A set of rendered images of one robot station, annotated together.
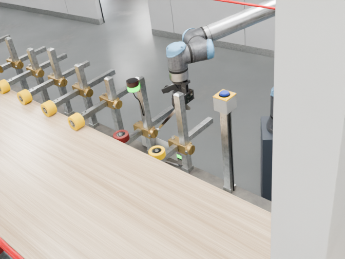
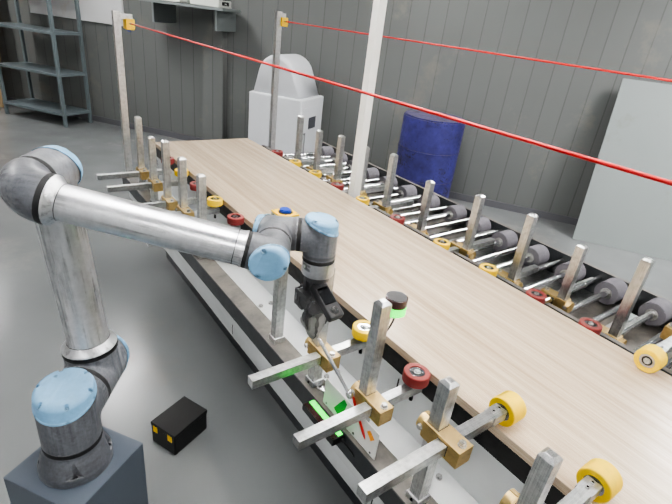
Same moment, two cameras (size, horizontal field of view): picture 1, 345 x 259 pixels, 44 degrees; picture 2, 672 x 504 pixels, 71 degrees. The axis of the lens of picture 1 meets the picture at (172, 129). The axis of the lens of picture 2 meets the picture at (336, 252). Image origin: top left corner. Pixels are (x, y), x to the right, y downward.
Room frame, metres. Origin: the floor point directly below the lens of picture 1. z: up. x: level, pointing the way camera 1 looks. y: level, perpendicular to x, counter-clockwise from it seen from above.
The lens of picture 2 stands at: (2.93, 0.09, 1.81)
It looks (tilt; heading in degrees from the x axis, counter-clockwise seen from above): 26 degrees down; 186
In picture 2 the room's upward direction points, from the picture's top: 7 degrees clockwise
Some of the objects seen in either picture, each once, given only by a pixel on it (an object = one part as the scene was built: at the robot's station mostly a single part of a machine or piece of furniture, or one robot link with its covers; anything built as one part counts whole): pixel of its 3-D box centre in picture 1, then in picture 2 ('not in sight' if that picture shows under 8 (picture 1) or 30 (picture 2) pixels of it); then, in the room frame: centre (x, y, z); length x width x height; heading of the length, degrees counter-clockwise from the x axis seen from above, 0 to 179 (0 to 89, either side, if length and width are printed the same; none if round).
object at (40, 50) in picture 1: (23, 58); not in sight; (2.86, 0.97, 0.94); 0.36 x 0.03 x 0.03; 134
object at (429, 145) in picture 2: not in sight; (426, 160); (-2.34, 0.45, 0.51); 0.70 x 0.67 x 1.01; 169
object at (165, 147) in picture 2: not in sight; (167, 183); (0.62, -1.09, 0.90); 0.03 x 0.03 x 0.48; 44
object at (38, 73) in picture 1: (35, 71); not in sight; (2.61, 0.84, 0.94); 0.13 x 0.06 x 0.05; 44
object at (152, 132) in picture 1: (145, 130); (371, 401); (1.89, 0.14, 0.84); 0.13 x 0.06 x 0.05; 44
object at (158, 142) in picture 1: (158, 145); (348, 417); (1.87, 0.09, 0.75); 0.26 x 0.01 x 0.10; 44
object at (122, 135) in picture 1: (122, 142); (413, 385); (1.80, 0.26, 0.85); 0.08 x 0.08 x 0.11
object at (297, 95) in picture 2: not in sight; (286, 116); (-2.72, -1.26, 0.69); 0.71 x 0.63 x 1.38; 79
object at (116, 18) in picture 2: not in sight; (129, 98); (0.01, -1.63, 1.20); 0.11 x 0.09 x 1.00; 134
